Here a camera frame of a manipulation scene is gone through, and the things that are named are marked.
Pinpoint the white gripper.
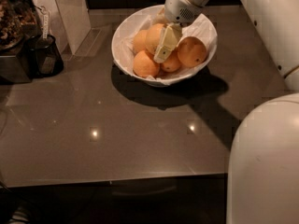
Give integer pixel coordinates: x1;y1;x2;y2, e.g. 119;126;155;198
152;0;204;63

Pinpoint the orange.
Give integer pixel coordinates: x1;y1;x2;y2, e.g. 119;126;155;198
161;49;181;73
133;50;160;78
145;23;164;55
133;30;148;53
178;36;207;68

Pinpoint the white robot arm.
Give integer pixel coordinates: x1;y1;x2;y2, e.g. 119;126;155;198
164;0;299;224

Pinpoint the white bowl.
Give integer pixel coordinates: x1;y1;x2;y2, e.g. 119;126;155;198
110;4;219;88

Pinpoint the white paper bowl liner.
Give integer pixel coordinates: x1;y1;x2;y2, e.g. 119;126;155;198
113;12;218;86

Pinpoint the white pillar block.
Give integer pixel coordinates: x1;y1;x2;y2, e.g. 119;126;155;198
33;0;91;54

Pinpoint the black pot with tag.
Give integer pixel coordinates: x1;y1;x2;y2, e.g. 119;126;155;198
24;35;64;77

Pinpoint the glass jar of nuts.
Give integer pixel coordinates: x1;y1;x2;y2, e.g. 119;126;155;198
0;0;40;51

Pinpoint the dark metal appliance base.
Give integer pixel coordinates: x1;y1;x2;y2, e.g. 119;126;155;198
0;41;33;85

